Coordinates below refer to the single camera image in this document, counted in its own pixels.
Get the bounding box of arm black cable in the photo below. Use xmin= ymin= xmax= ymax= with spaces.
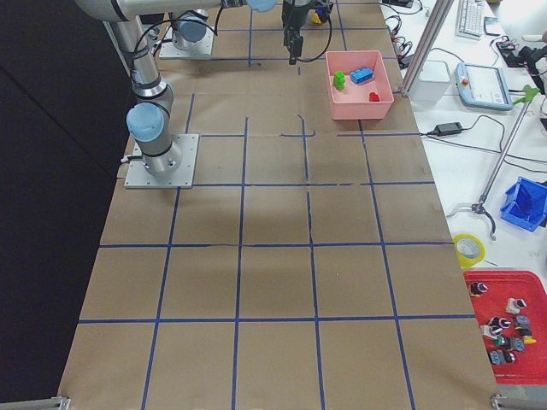
xmin=127 ymin=3 xmax=334 ymax=65

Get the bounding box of aluminium frame post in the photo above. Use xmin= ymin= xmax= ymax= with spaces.
xmin=401 ymin=0 xmax=453 ymax=97

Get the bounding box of brown paper table cover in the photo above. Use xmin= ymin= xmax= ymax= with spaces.
xmin=59 ymin=8 xmax=496 ymax=409

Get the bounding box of reacher grabber tool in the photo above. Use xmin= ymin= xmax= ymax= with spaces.
xmin=446 ymin=85 xmax=540 ymax=241

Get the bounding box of blue storage bin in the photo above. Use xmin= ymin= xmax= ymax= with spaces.
xmin=500 ymin=177 xmax=546 ymax=232

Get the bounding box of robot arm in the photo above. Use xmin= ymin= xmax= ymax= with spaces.
xmin=172 ymin=9 xmax=209 ymax=50
xmin=77 ymin=1 xmax=243 ymax=189

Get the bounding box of yellow toy block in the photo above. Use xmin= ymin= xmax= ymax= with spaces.
xmin=311 ymin=12 xmax=323 ymax=25

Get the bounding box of black power adapter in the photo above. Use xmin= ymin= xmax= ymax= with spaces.
xmin=432 ymin=122 xmax=464 ymax=137

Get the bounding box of blue toy block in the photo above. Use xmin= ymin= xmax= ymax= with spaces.
xmin=350 ymin=67 xmax=374 ymax=85

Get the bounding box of white keyboard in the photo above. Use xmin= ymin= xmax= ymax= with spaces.
xmin=455 ymin=0 xmax=485 ymax=40

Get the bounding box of green toy block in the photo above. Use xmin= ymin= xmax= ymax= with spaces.
xmin=332 ymin=71 xmax=346 ymax=91

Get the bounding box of white square device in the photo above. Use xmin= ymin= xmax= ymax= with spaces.
xmin=410 ymin=60 xmax=451 ymax=102

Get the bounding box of pink plastic box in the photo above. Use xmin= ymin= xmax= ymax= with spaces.
xmin=326 ymin=50 xmax=394 ymax=120

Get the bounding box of yellow tape roll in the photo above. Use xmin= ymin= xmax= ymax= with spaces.
xmin=454 ymin=233 xmax=485 ymax=268

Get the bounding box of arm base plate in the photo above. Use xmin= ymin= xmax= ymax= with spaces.
xmin=159 ymin=28 xmax=215 ymax=60
xmin=124 ymin=134 xmax=199 ymax=189

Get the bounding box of red parts tray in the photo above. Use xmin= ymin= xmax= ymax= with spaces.
xmin=464 ymin=269 xmax=546 ymax=385

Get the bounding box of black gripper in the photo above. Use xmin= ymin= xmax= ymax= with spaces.
xmin=281 ymin=0 xmax=333 ymax=65

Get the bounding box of teach pendant tablet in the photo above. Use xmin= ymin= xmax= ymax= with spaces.
xmin=455 ymin=62 xmax=513 ymax=111

